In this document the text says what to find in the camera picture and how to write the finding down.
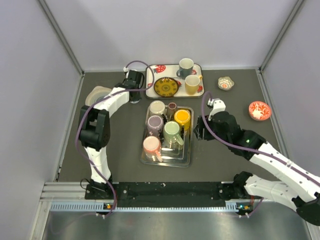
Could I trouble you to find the yellow mug black handle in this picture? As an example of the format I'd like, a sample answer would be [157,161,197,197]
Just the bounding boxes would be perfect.
[174,109,191,132]

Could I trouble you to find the light green mug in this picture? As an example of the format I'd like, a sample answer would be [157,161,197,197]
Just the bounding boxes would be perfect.
[163,121,184,146]

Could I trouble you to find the dark brown red mug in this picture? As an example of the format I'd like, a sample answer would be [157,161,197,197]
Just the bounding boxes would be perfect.
[166,102,178,121]

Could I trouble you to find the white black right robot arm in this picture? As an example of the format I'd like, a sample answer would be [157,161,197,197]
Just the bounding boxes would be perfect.
[193,111,320,226]

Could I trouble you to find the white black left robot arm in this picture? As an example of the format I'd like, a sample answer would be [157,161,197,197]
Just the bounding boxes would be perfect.
[79,70,145,199]

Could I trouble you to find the cream white mug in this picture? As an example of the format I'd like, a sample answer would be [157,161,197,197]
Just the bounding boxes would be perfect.
[149,100,166,116]

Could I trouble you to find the lilac purple mug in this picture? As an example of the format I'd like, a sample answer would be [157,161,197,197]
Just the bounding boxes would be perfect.
[146,115,164,137]

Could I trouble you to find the pale yellow mug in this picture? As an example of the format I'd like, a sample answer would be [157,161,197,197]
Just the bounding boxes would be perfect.
[185,75,203,95]

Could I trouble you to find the pink mug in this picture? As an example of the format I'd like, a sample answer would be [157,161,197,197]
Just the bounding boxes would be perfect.
[142,136,163,163]

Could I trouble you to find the grey green mug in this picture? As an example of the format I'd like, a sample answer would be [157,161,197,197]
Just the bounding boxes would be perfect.
[176,58,194,79]

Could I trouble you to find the strawberry pattern white tray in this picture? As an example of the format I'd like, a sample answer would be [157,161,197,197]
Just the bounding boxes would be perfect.
[145,64,205,99]

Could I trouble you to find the yellow patterned black plate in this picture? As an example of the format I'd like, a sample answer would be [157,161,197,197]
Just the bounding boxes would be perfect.
[153,77,180,98]

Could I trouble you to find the silver metal tray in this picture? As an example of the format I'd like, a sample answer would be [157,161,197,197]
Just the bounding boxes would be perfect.
[140,106,194,168]

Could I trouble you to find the white plate blue rings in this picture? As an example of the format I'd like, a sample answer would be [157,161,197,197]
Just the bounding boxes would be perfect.
[85,85,113,107]

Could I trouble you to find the small flower patterned bowl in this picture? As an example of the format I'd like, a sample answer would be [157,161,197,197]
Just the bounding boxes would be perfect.
[217,76,235,91]

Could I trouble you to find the red white patterned bowl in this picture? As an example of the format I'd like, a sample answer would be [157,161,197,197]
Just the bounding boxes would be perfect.
[248,101,272,121]

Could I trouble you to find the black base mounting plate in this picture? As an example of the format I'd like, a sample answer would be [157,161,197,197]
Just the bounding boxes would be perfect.
[84,181,253,208]

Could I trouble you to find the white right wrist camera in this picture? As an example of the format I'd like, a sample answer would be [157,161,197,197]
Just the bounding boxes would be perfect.
[207,98,226,121]

